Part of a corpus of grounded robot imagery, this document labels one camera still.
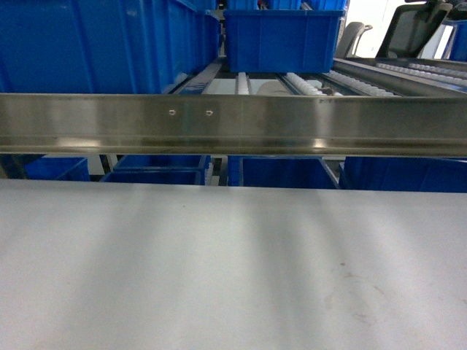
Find blue bin below shelf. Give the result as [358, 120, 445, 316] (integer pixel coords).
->
[228, 155, 339, 190]

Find stainless steel roller shelf rack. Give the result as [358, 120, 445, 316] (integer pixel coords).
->
[1, 58, 466, 157]

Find large blue bin centre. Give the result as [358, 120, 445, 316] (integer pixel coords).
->
[224, 9, 344, 74]

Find large blue bin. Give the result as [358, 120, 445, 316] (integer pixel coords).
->
[224, 9, 344, 74]
[449, 20, 467, 62]
[1, 1, 220, 94]

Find large blue bin far left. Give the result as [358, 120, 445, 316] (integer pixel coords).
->
[1, 1, 220, 94]

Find black mesh office chair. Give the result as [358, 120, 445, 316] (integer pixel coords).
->
[376, 1, 453, 58]

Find large blue bin right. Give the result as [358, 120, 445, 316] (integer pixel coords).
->
[449, 20, 467, 62]

